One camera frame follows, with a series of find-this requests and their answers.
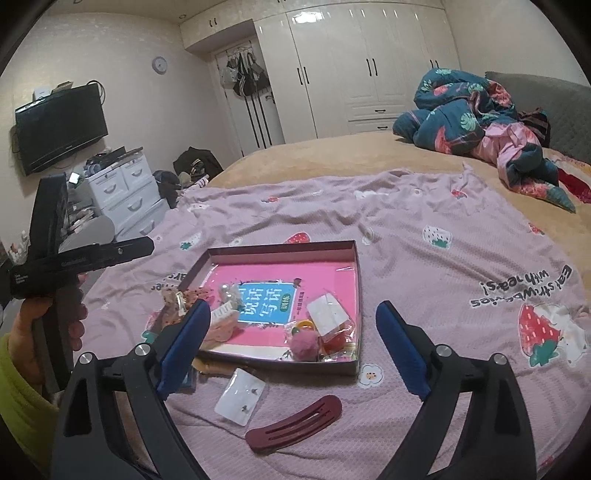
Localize dotted mesh bow hair clip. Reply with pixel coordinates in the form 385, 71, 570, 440
161, 287, 213, 328

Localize clear bag with earrings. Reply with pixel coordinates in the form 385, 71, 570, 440
214, 368, 266, 427

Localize maroon snap hair clip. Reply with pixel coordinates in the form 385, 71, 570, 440
245, 395, 342, 454

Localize white claw hair clip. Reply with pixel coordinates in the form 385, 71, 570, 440
211, 301, 239, 328

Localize pearl hair accessory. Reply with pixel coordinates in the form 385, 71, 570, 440
218, 283, 243, 310

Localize white earring card bag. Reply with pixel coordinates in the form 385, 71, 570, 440
307, 293, 349, 337

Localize pink pompom hair tie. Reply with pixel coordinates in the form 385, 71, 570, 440
286, 330, 323, 363

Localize clear bag yellow hair ties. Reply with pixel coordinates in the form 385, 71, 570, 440
283, 317, 359, 361

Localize left hand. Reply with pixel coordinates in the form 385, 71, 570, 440
7, 274, 88, 390

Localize grey chair back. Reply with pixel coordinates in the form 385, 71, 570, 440
58, 216, 115, 253

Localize white drawer cabinet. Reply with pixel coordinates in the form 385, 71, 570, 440
76, 147, 169, 241

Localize pink strawberry print blanket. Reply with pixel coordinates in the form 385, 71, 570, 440
83, 171, 590, 479

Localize pink book in tray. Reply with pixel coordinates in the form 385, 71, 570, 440
200, 260, 362, 364

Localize black backpack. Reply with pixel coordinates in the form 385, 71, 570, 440
172, 147, 223, 182

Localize dark cardboard tray box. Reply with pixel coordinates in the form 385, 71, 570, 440
179, 240, 363, 376

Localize pink pajama garment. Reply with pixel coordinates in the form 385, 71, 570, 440
471, 122, 576, 213

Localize hanging bags on door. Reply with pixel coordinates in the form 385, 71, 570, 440
219, 48, 270, 98

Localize tan bed sheet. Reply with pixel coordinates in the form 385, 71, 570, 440
211, 133, 590, 297

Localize teal floral quilt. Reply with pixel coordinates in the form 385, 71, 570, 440
393, 68, 519, 155

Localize grey padded headboard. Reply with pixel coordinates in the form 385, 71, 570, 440
485, 71, 591, 164

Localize white wardrobe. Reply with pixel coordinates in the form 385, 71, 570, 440
180, 1, 460, 143

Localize black wall television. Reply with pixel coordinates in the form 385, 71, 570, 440
15, 83, 108, 176

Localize round wall clock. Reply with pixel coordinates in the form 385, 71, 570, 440
151, 56, 168, 75

